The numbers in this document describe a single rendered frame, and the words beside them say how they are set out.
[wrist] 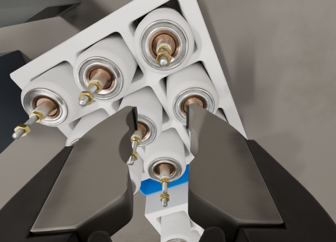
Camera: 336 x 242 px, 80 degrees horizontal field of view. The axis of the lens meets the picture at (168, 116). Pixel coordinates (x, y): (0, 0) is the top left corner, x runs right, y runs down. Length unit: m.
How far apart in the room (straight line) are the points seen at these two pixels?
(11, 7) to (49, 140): 0.54
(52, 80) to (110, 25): 0.14
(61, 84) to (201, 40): 0.26
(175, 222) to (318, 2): 0.72
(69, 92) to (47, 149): 0.48
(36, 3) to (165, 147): 0.34
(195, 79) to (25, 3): 0.28
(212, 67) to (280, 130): 0.45
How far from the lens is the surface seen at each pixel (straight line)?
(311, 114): 0.83
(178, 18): 0.33
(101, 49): 0.35
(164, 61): 0.24
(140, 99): 0.41
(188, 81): 0.36
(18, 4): 0.39
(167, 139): 0.47
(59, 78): 0.42
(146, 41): 0.33
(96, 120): 0.46
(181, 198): 0.70
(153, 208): 0.72
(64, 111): 0.41
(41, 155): 0.89
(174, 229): 0.69
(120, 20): 0.40
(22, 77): 0.51
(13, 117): 0.63
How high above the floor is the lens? 0.57
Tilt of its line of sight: 59 degrees down
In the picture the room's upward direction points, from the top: 178 degrees clockwise
